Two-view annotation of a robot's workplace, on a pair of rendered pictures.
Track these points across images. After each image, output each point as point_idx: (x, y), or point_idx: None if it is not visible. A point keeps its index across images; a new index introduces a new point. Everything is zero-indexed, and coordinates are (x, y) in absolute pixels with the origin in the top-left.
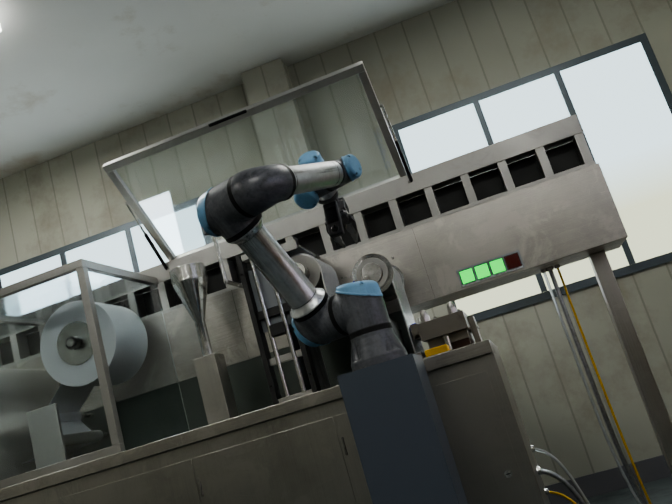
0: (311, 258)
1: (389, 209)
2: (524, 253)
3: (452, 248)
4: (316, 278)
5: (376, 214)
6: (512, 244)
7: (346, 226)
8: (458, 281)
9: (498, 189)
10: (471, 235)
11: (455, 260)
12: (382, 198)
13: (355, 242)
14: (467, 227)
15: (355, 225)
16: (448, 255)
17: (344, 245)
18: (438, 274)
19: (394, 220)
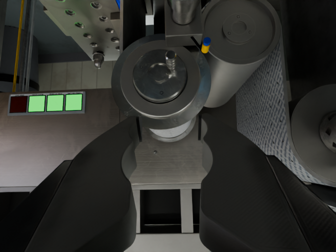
0: (308, 164)
1: (147, 220)
2: (4, 110)
3: (79, 141)
4: (303, 109)
5: (165, 219)
6: (12, 124)
7: (109, 238)
8: (86, 99)
9: (17, 199)
10: (52, 149)
11: (81, 125)
12: (145, 240)
13: (135, 116)
14: (52, 161)
15: (17, 214)
16: (87, 134)
17: (200, 114)
18: (106, 114)
19: (139, 202)
